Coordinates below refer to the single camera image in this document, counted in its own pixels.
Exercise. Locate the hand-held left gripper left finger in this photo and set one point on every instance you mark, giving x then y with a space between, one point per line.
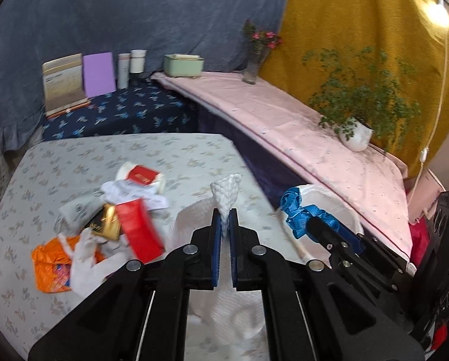
217 240

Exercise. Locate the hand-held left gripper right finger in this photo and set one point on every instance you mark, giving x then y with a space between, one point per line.
232 240

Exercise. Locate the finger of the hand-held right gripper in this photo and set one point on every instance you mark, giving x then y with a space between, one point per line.
322 233
348 233

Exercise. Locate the blue wrapper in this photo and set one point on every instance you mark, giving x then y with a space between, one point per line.
297 212

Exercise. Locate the white plastic bag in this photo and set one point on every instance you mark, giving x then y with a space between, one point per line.
337 203

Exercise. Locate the white foam net sleeve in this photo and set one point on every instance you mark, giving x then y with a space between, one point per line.
226 190

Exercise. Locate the red and white paper cup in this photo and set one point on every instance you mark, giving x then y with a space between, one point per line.
141 175

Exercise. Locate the white tissue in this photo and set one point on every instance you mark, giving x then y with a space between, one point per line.
85 263

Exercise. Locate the red cloth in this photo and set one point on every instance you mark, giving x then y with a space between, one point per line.
420 242

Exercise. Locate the pale pink bag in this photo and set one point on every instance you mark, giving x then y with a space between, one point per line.
425 195

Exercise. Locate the red packet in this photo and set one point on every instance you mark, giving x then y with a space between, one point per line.
139 229

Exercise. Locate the dark purple cloth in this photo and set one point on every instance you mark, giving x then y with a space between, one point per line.
254 158

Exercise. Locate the white plant pot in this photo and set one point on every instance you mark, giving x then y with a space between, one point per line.
356 137

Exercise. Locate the white crumpled paper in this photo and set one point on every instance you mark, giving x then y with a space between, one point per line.
126 191

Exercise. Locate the pink cloth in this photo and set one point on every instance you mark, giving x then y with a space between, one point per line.
292 131

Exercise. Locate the gold and black packet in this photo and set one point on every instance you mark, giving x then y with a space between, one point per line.
104 223

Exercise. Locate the white printed plastic wrapper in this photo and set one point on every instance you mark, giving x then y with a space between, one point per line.
77 208

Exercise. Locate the green leafy plant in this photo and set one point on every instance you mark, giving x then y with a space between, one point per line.
363 90

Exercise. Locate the rabbit print tablecloth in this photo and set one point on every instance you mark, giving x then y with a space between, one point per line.
96 158

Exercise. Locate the navy leaf print cloth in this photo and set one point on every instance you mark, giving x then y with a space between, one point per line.
134 109

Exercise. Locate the orange wrapper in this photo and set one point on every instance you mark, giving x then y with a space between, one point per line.
51 267

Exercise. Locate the glass vase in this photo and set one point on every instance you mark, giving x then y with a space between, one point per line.
252 69

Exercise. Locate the pale green box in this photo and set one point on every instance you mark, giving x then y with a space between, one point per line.
183 67

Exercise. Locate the white tube bottle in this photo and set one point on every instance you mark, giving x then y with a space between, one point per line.
123 71

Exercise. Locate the white lidded jar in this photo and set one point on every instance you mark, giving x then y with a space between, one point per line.
138 62

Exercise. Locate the brown notebook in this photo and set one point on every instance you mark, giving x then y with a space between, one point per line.
68 107

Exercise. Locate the purple board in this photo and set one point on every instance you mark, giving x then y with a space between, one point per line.
99 74

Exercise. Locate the pink flowers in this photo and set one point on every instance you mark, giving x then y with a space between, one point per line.
264 37

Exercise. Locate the yellow curtain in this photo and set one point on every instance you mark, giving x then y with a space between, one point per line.
359 15

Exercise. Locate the cream printed box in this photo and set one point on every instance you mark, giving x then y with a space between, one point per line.
62 77

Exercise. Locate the grey-blue curtain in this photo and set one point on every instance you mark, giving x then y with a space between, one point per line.
134 15

